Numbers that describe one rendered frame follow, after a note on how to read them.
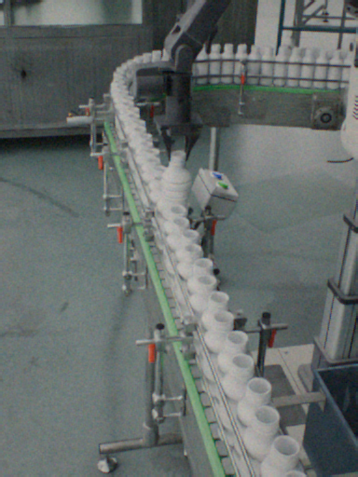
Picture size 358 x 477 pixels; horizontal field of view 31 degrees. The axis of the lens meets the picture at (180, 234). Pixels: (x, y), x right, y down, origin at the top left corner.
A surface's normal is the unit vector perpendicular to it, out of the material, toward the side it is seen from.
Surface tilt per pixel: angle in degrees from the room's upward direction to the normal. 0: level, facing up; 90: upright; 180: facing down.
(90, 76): 90
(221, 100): 90
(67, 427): 0
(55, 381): 0
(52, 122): 89
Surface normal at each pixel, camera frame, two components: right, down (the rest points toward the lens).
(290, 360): 0.03, -0.87
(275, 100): -0.10, 0.49
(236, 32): 0.21, 0.49
